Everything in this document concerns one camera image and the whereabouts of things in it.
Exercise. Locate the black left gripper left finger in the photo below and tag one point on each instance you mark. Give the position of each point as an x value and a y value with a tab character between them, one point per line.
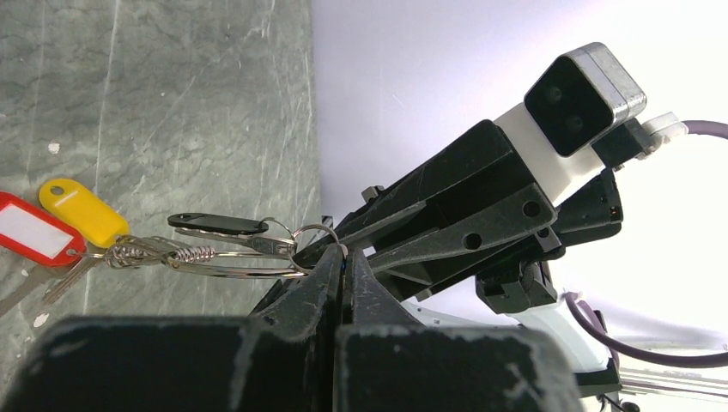
280	359

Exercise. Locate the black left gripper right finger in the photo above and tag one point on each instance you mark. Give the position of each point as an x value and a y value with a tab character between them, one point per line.
387	361

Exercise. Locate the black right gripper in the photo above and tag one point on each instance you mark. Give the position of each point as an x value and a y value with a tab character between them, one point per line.
455	222

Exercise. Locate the key with black tag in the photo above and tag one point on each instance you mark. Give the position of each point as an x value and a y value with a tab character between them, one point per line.
251	234

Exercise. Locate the key with yellow tag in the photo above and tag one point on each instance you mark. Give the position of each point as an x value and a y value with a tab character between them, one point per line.
99	224

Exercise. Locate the key with red tag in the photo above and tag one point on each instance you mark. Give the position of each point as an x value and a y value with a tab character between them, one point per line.
39	237

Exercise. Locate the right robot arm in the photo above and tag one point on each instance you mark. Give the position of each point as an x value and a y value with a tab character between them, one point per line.
593	364

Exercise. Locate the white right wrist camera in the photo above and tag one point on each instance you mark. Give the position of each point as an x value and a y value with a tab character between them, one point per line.
581	97

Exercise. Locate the aluminium frame rail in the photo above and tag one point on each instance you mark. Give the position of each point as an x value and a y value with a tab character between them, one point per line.
677	384

